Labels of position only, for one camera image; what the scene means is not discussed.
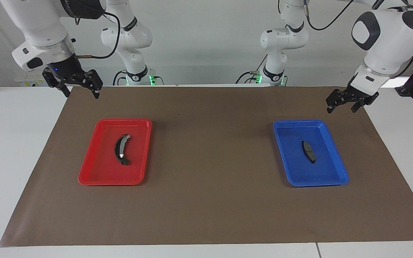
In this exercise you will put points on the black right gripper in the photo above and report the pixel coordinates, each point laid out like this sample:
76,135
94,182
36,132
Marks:
68,73

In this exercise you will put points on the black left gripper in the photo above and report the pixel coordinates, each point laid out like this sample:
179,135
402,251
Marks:
351,94

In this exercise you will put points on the small dark brake pad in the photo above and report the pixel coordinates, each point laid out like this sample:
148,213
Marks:
308,152

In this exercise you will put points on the long curved brake pad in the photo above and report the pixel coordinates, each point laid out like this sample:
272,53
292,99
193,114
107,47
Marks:
119,148

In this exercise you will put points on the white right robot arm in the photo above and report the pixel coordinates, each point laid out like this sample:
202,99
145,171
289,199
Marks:
41,32

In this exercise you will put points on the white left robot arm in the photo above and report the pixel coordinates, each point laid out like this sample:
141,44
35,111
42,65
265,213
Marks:
385,39

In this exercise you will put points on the blue plastic tray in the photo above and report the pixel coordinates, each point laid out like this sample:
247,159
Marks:
321,172

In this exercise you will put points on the red plastic tray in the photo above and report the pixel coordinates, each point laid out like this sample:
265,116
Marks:
99,168

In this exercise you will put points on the brown paper table mat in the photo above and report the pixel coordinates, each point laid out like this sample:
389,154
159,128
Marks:
210,200

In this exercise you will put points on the white wall socket box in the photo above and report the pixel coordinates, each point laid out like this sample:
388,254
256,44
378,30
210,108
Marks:
27,80

